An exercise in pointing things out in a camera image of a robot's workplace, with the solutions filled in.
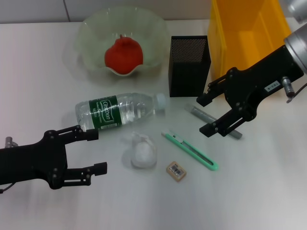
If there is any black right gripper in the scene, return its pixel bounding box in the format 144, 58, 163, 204
196, 44, 305, 138

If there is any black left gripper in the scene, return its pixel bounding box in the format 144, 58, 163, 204
0, 124, 108, 190

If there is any white garlic bulb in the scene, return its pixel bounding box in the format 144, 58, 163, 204
121, 131, 158, 169

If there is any clear green-label water bottle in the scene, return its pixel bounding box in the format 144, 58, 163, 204
74, 92, 166, 132

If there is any red-orange fruit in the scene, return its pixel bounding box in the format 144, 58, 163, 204
104, 34, 144, 75

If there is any grey pen in clear sleeve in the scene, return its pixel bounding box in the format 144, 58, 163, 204
184, 103, 243, 139

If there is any green utility knife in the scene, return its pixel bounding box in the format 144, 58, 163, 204
161, 130, 219, 172

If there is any black mesh pen holder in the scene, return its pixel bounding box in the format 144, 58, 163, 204
169, 35, 212, 98

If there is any beige eraser with barcode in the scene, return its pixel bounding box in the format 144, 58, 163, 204
165, 161, 187, 182

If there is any silver left gripper connector stud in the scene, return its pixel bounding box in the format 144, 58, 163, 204
5, 136, 19, 147

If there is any silver gripper connector stud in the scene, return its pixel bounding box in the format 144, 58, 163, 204
5, 136, 19, 147
282, 76, 295, 99

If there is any silver right gripper connector stud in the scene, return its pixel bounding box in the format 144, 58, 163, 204
282, 76, 295, 99

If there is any yellow plastic storage bin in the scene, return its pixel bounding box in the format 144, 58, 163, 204
207, 0, 293, 96

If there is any pale green wavy glass bowl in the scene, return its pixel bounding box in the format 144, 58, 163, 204
63, 7, 168, 84

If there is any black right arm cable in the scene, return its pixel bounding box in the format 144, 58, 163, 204
286, 83, 307, 104

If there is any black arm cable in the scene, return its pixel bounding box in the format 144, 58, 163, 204
0, 183, 15, 194
286, 83, 307, 104

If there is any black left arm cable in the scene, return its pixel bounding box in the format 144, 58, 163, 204
0, 183, 15, 194

